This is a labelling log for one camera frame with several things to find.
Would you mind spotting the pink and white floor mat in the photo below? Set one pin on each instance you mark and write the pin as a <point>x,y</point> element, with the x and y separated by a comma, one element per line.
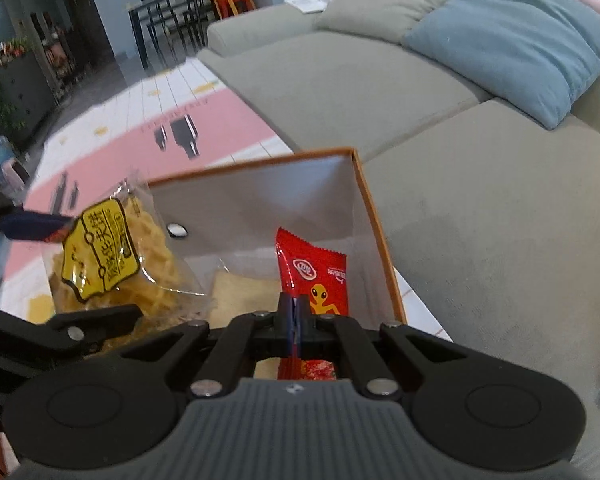
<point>130,160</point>

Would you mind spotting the red snack packet alien print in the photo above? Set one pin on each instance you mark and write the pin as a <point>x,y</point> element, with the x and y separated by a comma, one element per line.
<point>310,270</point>

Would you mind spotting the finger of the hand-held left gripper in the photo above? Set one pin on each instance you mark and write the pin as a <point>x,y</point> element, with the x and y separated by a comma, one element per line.
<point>95,322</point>
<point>35,226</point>

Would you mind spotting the beige cushion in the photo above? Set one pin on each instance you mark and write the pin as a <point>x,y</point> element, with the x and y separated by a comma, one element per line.
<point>395,0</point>

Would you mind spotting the white box with orange rim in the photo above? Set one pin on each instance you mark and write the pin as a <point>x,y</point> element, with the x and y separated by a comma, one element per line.
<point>260,210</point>

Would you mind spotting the black dining chair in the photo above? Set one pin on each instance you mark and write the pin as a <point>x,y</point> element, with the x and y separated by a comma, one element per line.
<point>190,25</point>
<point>162,32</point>

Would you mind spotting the noodle snack bag yellow label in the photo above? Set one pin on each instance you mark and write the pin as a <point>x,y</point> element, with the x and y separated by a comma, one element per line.
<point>100,255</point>

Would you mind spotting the dark grey cabinet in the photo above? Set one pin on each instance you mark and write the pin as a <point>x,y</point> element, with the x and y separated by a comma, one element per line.
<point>25,90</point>

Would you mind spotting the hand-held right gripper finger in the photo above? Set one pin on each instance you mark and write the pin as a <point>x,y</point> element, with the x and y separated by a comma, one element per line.
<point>302,321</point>
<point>290,321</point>

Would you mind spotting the dark shelf rack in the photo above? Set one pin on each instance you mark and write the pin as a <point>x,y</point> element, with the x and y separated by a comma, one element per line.
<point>55,55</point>

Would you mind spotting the grey green sofa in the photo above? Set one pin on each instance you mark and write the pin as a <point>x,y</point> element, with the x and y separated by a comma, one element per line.
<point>355,90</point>

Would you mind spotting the light blue cushion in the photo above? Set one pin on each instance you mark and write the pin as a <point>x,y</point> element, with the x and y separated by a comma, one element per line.
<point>515,40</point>

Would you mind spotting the orange stool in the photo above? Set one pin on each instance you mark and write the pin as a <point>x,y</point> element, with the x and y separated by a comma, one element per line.
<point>232,2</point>

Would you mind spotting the black dining table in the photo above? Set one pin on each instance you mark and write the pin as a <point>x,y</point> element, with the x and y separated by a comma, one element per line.
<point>170,2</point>

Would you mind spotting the white papers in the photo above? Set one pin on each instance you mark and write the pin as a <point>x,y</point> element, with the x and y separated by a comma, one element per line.
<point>310,2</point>

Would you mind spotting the small pink heater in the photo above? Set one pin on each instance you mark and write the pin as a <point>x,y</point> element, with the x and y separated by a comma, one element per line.
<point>15,174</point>

